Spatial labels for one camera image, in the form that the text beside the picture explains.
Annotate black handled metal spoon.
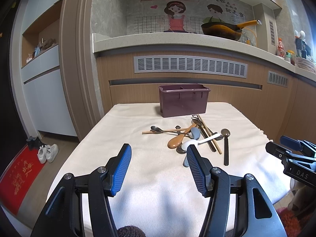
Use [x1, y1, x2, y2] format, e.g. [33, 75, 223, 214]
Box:
[221, 128, 230, 166]

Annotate wooden chopstick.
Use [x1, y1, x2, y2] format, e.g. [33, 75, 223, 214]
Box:
[141, 126, 191, 134]
[197, 114, 222, 154]

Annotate shovel handle metal spoon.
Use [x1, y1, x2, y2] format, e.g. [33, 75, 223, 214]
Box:
[192, 115, 216, 152]

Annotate white plastic spoon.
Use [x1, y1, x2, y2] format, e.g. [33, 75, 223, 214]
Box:
[193, 133, 223, 146]

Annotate brown wooden spoon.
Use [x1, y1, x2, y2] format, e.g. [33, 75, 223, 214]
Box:
[167, 123, 196, 149]

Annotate red sweater forearm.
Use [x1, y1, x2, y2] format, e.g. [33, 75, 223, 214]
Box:
[276, 207, 312, 237]

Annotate kitchen countertop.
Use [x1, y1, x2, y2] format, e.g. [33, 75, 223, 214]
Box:
[92, 32, 315, 82]

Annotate person's right hand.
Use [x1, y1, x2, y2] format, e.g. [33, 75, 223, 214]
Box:
[288, 178, 315, 214]

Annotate red door mat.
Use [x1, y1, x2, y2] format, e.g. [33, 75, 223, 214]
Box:
[1, 146, 44, 215]

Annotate white sneaker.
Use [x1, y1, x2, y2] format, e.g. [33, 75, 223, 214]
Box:
[37, 146, 47, 164]
[46, 144, 59, 163]

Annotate small grey vent grille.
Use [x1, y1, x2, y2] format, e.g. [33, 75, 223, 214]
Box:
[267, 71, 289, 88]

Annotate black shoes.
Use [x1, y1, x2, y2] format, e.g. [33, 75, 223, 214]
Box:
[26, 136, 44, 151]

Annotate orange bottle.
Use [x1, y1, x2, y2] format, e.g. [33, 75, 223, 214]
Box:
[277, 38, 285, 58]

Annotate cream tablecloth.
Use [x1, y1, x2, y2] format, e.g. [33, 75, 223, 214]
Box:
[52, 102, 290, 236]

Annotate purple plastic utensil caddy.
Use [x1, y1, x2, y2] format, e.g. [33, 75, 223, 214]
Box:
[159, 84, 211, 118]

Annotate large grey vent grille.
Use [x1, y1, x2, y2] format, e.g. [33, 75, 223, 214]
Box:
[133, 55, 248, 79]

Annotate orange frying pan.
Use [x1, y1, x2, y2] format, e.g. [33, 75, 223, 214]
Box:
[201, 20, 262, 41]

